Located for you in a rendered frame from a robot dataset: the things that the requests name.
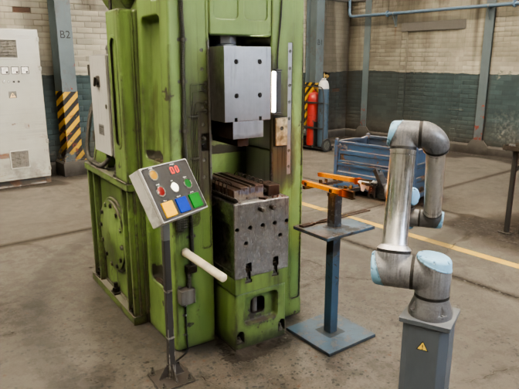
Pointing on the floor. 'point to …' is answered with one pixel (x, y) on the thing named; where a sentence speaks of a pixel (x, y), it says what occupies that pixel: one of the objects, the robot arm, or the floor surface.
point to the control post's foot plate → (161, 377)
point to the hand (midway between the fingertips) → (361, 180)
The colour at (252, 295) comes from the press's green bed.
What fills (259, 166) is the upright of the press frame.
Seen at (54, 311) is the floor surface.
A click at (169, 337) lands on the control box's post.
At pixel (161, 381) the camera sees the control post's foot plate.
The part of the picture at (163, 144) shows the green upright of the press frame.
